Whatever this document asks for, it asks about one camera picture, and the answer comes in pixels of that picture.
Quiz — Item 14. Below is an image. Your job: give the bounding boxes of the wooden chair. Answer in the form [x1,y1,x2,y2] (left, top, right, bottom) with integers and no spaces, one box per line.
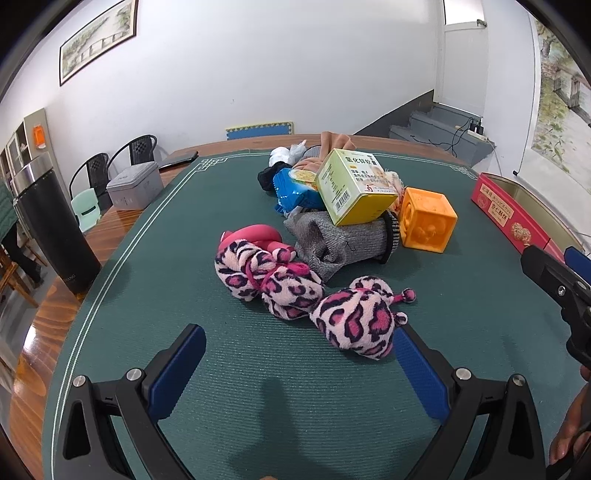
[0,251,40,309]

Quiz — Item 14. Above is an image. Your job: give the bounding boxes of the yellow-orange toy cube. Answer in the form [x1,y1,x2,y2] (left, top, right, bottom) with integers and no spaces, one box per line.
[399,186,458,254]

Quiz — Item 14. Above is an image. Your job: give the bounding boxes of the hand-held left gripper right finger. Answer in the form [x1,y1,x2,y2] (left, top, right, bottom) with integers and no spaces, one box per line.
[392,323,546,480]

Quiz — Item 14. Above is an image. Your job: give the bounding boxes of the grey metal box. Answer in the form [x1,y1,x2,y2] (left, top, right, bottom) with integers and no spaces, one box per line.
[106,162,165,211]

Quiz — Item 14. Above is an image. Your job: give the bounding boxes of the mint green stool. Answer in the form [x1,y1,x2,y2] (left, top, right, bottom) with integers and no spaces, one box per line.
[71,190,101,232]

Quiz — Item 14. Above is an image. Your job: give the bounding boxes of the door window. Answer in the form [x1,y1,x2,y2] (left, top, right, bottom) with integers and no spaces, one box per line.
[442,0,489,29]

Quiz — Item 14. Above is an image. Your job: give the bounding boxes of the black cylindrical bin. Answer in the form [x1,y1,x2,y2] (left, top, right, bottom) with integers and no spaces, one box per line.
[10,154,102,295]

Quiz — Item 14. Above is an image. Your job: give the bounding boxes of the white plastic bag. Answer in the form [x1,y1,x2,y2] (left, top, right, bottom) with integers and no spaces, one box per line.
[269,142,308,168]

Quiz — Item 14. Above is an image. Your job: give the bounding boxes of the grey knitted sock black cuff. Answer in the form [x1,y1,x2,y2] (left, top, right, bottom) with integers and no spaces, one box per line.
[283,210,400,282]

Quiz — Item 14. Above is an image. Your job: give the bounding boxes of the green table mat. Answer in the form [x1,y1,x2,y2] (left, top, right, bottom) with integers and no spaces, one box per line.
[44,147,591,480]

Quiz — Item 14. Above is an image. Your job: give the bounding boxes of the blue foam mat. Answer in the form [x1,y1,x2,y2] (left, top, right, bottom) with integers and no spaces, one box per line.
[225,122,295,142]

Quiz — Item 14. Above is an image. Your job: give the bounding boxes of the black chair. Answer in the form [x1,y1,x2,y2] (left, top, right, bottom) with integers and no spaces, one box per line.
[69,153,112,199]
[108,134,158,169]

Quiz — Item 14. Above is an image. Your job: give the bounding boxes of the hanging scroll painting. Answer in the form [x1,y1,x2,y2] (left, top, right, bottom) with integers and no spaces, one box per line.
[529,16,591,176]

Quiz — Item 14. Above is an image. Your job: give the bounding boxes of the beige cabinet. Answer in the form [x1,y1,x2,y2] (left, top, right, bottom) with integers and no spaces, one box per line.
[0,107,60,195]

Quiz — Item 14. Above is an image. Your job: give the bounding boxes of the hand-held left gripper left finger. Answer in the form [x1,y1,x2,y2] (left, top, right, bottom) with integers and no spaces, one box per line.
[54,323,207,480]

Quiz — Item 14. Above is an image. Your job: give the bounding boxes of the blue snack packet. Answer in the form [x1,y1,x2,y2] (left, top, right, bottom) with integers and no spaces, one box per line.
[271,167,325,217]

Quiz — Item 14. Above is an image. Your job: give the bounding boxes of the black cable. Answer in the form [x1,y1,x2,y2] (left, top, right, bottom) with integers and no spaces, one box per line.
[449,121,472,151]

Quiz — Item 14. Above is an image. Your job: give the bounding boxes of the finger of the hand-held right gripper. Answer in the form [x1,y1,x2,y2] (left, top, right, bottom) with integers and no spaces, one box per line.
[521,244,591,309]
[564,246,591,281]

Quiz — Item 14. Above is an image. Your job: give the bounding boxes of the framed landscape painting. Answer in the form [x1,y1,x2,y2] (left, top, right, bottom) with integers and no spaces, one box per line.
[59,0,139,87]

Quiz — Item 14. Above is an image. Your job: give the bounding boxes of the grey stairs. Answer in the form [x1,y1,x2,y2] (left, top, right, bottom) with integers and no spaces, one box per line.
[353,102,496,168]

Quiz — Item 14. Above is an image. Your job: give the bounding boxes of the pink leopard print sock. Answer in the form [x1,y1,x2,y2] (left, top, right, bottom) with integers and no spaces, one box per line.
[215,224,416,361]

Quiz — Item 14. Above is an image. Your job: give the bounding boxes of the green yellow medicine box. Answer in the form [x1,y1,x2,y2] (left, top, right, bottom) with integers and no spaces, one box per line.
[315,148,399,227]

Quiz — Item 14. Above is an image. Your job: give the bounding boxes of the person's right hand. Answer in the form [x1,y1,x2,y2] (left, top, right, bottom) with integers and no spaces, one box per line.
[549,366,591,467]

